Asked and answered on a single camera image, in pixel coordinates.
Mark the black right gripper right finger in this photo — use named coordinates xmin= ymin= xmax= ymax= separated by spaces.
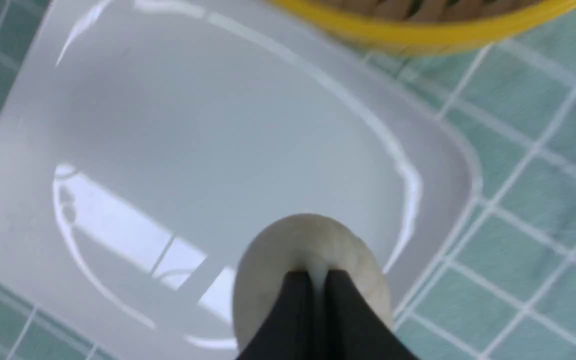
xmin=324 ymin=269 xmax=418 ymax=360

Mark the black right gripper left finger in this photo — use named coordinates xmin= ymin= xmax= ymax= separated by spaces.
xmin=237 ymin=271 xmax=315 ymax=360

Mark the white steamed bun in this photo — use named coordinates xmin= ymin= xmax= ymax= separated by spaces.
xmin=231 ymin=213 xmax=393 ymax=351

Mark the white square plate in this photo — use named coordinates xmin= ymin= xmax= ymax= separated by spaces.
xmin=0 ymin=0 xmax=482 ymax=360

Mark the green checked tablecloth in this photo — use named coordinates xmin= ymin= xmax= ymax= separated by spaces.
xmin=0 ymin=0 xmax=576 ymax=360

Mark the yellow bamboo steamer basket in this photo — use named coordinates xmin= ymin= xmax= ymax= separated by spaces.
xmin=271 ymin=0 xmax=576 ymax=57

